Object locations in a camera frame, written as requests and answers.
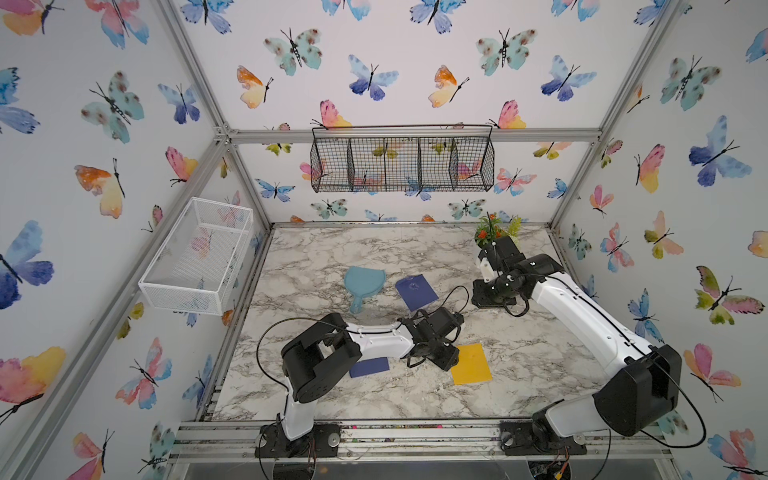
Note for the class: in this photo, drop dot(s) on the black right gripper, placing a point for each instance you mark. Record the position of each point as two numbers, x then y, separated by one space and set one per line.
480 299

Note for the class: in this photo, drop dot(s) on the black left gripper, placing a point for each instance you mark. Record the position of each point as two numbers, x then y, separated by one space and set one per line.
448 361

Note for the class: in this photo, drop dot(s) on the yellow envelope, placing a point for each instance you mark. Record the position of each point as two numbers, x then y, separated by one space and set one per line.
472 366

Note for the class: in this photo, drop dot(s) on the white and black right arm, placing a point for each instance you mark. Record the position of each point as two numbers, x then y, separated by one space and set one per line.
642 380

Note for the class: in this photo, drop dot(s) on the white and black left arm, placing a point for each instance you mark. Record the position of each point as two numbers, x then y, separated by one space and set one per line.
315 361

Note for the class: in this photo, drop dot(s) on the artificial flowers in white pot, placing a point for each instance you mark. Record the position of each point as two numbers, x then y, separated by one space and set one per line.
496 225

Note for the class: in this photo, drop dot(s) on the teal plastic scoop dish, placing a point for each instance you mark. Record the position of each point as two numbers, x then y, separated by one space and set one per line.
363 283

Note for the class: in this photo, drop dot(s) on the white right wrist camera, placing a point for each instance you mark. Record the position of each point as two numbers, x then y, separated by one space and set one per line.
488 273

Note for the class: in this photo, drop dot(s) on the black wire wall basket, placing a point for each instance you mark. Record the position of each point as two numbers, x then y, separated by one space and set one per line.
402 158

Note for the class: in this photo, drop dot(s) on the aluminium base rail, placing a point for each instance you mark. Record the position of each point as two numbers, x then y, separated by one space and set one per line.
397 440

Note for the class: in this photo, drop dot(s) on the white mesh wall basket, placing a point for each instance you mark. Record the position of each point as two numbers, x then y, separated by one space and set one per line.
196 263

